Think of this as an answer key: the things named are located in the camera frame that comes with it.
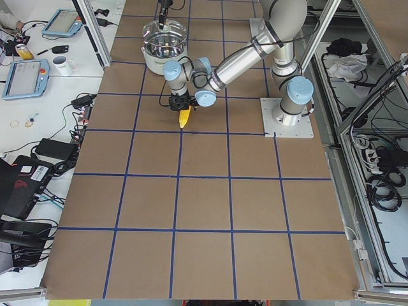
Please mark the blue teach pendant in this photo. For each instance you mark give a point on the blue teach pendant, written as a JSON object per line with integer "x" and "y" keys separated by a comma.
{"x": 64, "y": 23}
{"x": 26, "y": 79}

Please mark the person hand at keyboard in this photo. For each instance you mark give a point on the person hand at keyboard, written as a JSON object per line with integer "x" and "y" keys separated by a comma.
{"x": 19, "y": 25}

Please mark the glass pot lid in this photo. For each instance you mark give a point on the glass pot lid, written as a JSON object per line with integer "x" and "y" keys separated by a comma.
{"x": 171, "y": 27}

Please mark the white mug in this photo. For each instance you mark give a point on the white mug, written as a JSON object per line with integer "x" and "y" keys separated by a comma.
{"x": 65, "y": 66}

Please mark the black laptop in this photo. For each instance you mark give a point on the black laptop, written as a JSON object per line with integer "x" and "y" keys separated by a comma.
{"x": 21, "y": 184}

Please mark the aluminium frame post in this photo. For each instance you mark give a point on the aluminium frame post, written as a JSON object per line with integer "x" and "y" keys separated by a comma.
{"x": 87, "y": 16}

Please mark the black power adapter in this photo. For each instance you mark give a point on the black power adapter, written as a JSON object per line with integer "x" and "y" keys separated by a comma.
{"x": 83, "y": 101}

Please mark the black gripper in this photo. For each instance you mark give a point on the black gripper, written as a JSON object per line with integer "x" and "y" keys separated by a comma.
{"x": 162, "y": 12}
{"x": 178, "y": 100}

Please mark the white crumpled cloth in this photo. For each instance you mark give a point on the white crumpled cloth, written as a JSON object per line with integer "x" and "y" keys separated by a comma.
{"x": 349, "y": 68}

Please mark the upper blue teach pendant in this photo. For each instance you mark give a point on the upper blue teach pendant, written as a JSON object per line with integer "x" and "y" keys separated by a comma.
{"x": 64, "y": 23}

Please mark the lower blue teach pendant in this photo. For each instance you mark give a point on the lower blue teach pendant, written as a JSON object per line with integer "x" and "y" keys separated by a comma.
{"x": 26, "y": 79}

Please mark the white cooking pot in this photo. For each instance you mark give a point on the white cooking pot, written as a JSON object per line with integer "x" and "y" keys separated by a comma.
{"x": 161, "y": 49}

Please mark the yellow corn cob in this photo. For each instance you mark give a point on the yellow corn cob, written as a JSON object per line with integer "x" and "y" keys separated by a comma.
{"x": 184, "y": 116}

